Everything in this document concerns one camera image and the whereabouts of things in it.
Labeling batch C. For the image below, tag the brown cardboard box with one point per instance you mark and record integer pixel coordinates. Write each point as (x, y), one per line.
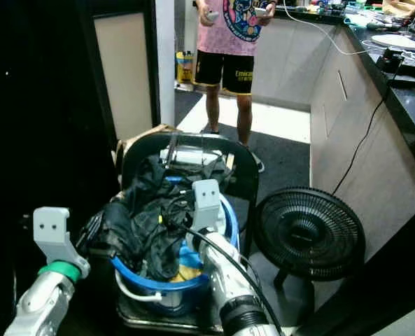
(144, 134)

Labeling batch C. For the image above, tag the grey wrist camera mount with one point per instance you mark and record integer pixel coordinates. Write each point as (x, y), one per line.
(50, 227)
(205, 199)

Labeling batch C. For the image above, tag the black plastic chair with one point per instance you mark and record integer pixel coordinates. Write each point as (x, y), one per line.
(245, 175)

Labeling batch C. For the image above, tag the black floor fan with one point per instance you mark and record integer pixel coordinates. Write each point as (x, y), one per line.
(308, 234)

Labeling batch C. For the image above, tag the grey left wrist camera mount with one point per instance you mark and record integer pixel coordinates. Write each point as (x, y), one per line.
(50, 227)

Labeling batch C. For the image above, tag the beige cabinet with black counter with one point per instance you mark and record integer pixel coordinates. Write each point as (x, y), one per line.
(347, 126)

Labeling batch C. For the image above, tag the black garment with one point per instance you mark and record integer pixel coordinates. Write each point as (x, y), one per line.
(144, 210)

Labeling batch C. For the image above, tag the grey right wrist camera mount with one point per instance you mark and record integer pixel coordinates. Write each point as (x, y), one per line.
(205, 199)

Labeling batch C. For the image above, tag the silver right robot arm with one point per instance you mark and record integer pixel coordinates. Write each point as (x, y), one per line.
(228, 287)

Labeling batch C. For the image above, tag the blue plastic basin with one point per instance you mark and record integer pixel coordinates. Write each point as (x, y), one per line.
(165, 283)

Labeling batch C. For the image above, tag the person in pink shirt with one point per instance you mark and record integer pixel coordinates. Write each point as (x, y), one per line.
(235, 35)

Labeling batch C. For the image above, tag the white plastic item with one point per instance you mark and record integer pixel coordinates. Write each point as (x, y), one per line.
(197, 157)

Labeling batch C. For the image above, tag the beige door with black frame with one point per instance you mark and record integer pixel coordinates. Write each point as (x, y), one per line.
(123, 70)

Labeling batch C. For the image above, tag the yellow bottle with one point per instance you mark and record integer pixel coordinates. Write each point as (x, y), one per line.
(180, 68)
(189, 68)

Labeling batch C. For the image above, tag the white plate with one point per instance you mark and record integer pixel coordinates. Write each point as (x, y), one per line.
(399, 42)

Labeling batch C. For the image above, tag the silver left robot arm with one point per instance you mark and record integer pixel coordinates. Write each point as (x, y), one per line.
(43, 304)

